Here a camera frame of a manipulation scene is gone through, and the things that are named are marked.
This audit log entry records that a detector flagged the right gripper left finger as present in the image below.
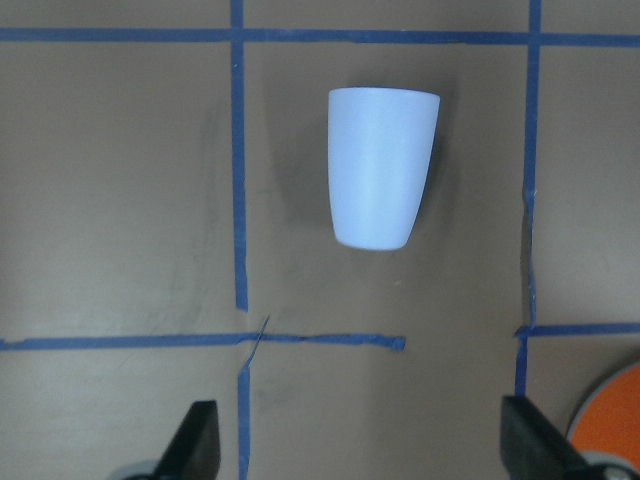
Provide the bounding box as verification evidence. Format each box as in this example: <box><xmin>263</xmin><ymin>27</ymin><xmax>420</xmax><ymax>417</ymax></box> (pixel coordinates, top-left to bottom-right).
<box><xmin>151</xmin><ymin>400</ymin><xmax>220</xmax><ymax>480</ymax></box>

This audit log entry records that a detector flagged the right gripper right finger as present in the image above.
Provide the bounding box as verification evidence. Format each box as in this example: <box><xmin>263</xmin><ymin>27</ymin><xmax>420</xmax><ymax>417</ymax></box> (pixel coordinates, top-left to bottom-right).
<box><xmin>500</xmin><ymin>396</ymin><xmax>618</xmax><ymax>480</ymax></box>

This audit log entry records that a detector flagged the light blue plastic cup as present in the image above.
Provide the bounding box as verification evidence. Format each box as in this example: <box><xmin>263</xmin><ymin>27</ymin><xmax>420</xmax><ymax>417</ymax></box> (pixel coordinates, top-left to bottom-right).
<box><xmin>328</xmin><ymin>87</ymin><xmax>440</xmax><ymax>251</ymax></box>

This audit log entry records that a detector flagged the orange cylindrical can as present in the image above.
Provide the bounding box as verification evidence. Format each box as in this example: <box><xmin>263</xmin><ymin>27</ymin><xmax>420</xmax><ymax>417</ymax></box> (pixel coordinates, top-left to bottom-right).
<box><xmin>568</xmin><ymin>362</ymin><xmax>639</xmax><ymax>471</ymax></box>

